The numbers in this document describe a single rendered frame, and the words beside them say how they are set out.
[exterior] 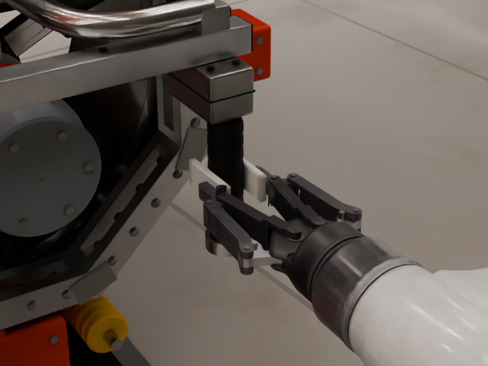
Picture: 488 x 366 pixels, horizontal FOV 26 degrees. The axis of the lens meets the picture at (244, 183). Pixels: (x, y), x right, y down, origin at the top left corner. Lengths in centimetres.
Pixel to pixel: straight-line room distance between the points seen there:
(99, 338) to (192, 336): 84
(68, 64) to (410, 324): 38
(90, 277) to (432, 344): 61
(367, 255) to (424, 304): 8
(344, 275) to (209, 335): 135
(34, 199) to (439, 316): 43
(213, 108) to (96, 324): 45
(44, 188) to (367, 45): 261
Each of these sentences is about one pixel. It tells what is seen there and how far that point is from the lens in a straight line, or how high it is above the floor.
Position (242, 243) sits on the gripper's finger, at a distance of 94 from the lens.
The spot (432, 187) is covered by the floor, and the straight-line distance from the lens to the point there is 274.
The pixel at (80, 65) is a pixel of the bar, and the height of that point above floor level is 98.
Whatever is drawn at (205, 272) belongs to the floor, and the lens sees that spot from 238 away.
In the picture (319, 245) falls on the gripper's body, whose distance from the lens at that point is 90.
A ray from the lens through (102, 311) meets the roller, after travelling 138.
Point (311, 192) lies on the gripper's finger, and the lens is 101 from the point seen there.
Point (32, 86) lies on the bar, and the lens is 94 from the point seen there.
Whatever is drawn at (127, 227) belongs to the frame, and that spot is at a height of 67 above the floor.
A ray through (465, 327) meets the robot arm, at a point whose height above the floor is 88.
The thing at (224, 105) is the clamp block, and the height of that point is 92.
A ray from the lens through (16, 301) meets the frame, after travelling 128.
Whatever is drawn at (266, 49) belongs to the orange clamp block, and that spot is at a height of 86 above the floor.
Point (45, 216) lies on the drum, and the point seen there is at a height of 81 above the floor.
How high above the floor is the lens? 135
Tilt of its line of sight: 30 degrees down
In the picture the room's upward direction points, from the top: straight up
